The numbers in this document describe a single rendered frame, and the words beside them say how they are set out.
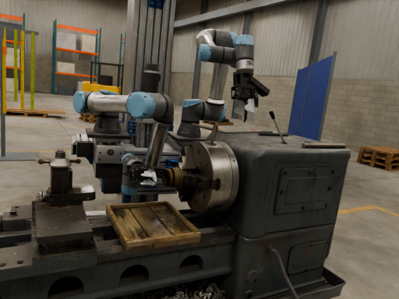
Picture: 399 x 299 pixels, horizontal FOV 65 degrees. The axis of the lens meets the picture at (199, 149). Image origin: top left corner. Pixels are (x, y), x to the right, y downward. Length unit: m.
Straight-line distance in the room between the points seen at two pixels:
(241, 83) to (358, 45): 12.13
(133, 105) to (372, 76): 11.76
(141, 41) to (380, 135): 10.99
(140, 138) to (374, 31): 11.81
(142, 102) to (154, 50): 0.70
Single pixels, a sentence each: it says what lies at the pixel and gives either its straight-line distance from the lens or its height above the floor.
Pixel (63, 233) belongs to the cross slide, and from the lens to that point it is 1.11.
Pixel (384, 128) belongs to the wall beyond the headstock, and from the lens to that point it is 12.33.
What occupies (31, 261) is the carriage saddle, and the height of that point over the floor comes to 0.90.
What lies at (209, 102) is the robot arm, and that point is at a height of 1.39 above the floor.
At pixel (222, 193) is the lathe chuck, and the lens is 1.30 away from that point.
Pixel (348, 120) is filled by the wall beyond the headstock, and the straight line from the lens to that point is 13.05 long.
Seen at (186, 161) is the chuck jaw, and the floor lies 1.15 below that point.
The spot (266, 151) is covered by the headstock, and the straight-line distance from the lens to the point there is 1.30.
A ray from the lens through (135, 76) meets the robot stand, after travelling 2.01.
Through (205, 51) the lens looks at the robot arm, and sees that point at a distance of 1.46.
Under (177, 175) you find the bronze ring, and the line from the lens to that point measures 1.31.
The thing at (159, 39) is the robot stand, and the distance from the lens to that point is 2.06.
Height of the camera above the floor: 1.47
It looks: 11 degrees down
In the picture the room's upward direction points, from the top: 6 degrees clockwise
